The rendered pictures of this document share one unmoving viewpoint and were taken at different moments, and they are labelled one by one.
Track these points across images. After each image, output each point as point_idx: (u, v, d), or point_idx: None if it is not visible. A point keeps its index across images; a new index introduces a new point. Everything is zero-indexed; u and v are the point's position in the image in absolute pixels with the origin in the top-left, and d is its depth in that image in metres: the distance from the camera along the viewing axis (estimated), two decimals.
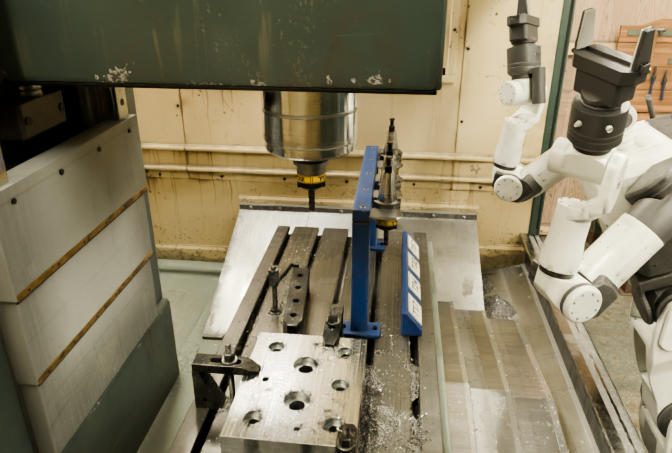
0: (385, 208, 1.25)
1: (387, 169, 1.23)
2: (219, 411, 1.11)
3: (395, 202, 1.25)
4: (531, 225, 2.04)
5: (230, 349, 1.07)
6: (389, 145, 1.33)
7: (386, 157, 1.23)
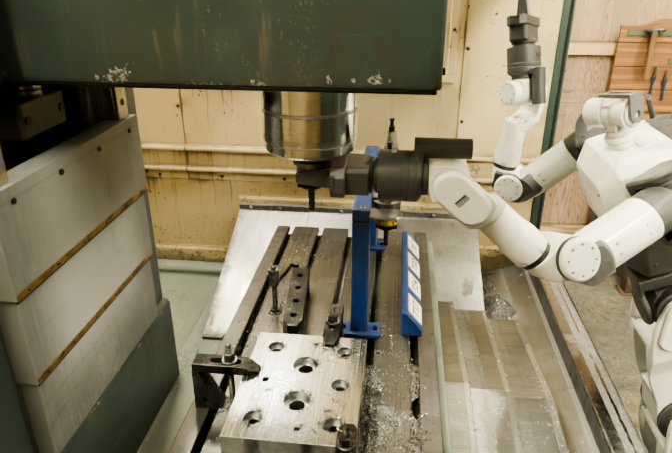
0: (385, 208, 1.25)
1: None
2: (219, 411, 1.11)
3: (395, 202, 1.25)
4: (531, 225, 2.04)
5: (230, 349, 1.07)
6: (389, 145, 1.33)
7: None
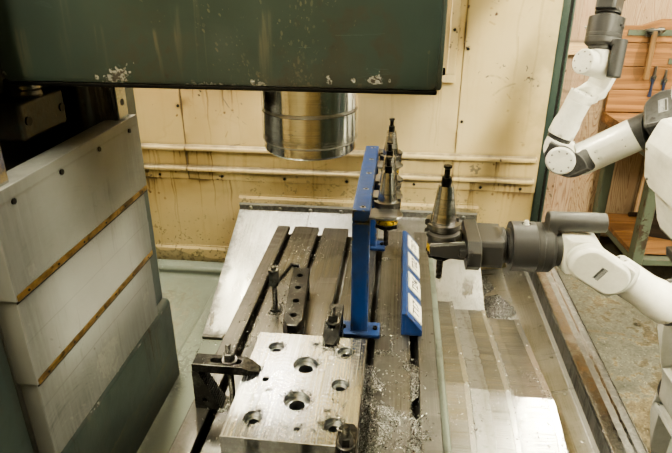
0: (385, 208, 1.25)
1: (387, 169, 1.23)
2: (219, 411, 1.11)
3: (395, 202, 1.25)
4: None
5: (230, 349, 1.07)
6: (389, 145, 1.33)
7: (386, 157, 1.23)
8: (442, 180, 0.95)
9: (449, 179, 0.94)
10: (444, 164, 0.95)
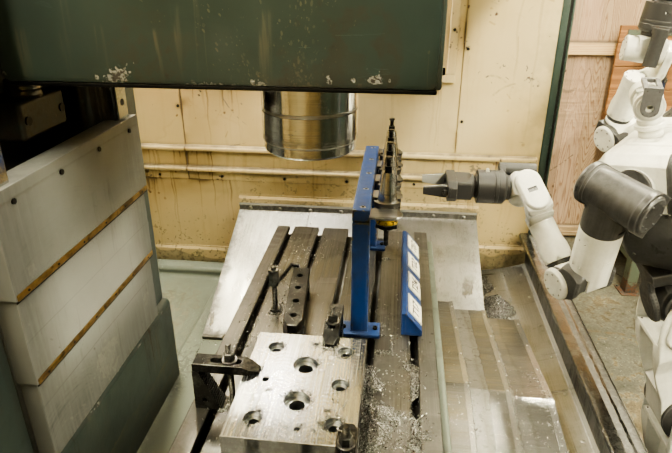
0: (385, 208, 1.25)
1: (387, 169, 1.23)
2: (219, 411, 1.11)
3: (395, 202, 1.25)
4: None
5: (230, 349, 1.07)
6: (389, 145, 1.33)
7: (386, 157, 1.23)
8: (387, 139, 1.44)
9: (392, 138, 1.43)
10: (389, 128, 1.44)
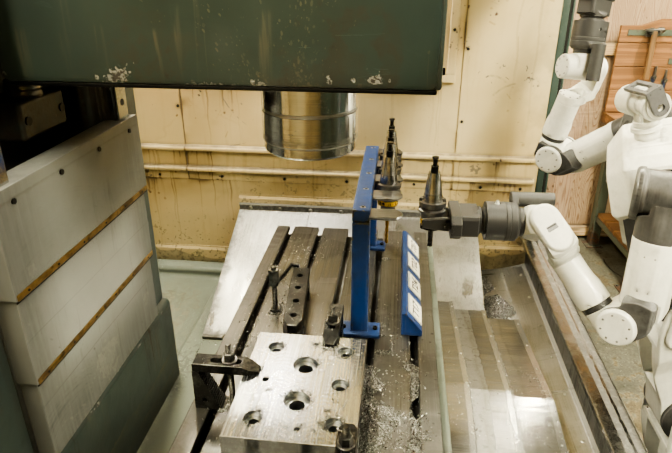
0: (431, 209, 1.23)
1: (434, 169, 1.22)
2: (219, 411, 1.11)
3: (441, 202, 1.24)
4: None
5: (230, 349, 1.07)
6: (389, 145, 1.33)
7: (433, 157, 1.22)
8: (387, 139, 1.44)
9: (392, 138, 1.43)
10: (389, 128, 1.44)
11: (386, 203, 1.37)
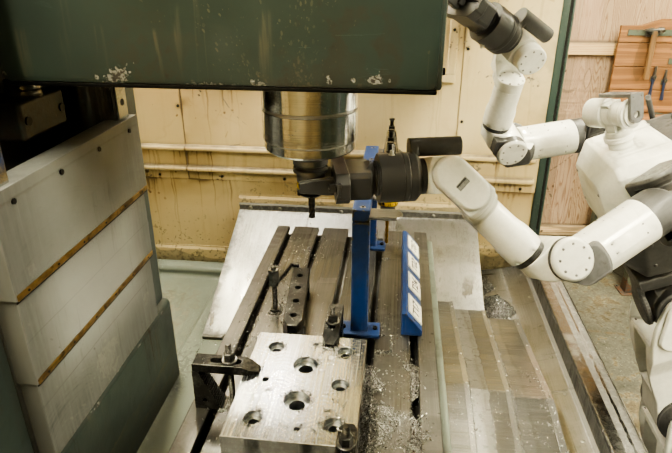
0: (309, 167, 0.94)
1: None
2: (219, 411, 1.11)
3: None
4: (531, 225, 2.04)
5: (230, 349, 1.07)
6: (389, 145, 1.33)
7: None
8: (387, 139, 1.44)
9: (392, 138, 1.43)
10: (389, 128, 1.44)
11: (386, 203, 1.37)
